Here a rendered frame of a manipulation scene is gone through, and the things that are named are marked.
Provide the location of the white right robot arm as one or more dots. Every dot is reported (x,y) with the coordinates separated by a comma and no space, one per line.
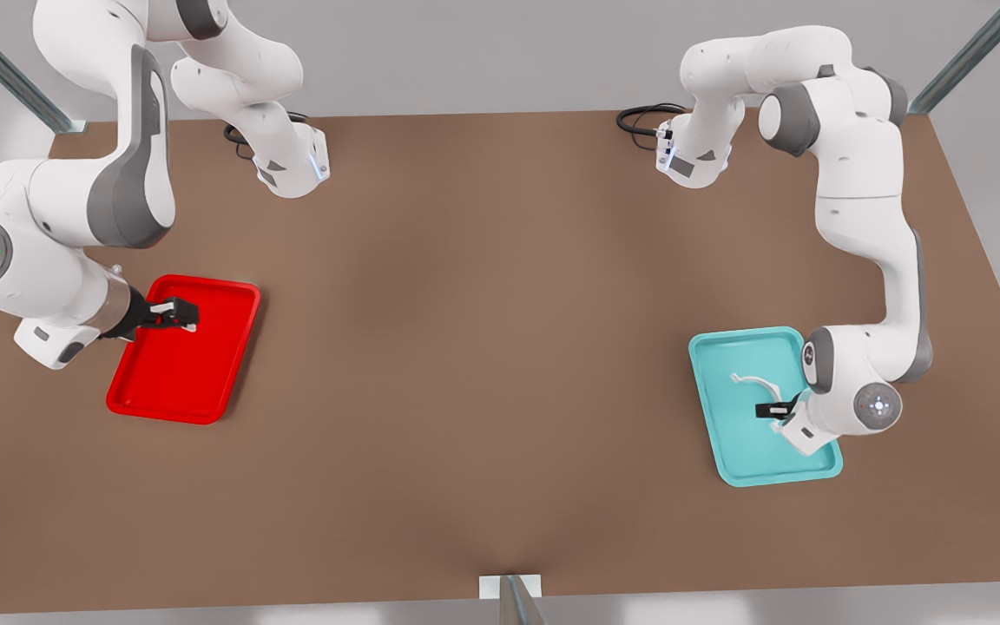
(75,191)

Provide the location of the silver frame post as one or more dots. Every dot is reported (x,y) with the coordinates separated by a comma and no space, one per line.
(9,74)
(513,599)
(969,56)

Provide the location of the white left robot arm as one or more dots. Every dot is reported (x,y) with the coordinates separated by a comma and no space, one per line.
(856,174)

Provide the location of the teal plastic tray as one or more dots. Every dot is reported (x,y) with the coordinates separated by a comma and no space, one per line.
(747,417)

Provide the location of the red plastic tray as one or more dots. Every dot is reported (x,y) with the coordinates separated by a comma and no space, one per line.
(185,349)

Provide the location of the white drainage pipe clamp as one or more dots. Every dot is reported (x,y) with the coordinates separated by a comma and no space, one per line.
(756,382)

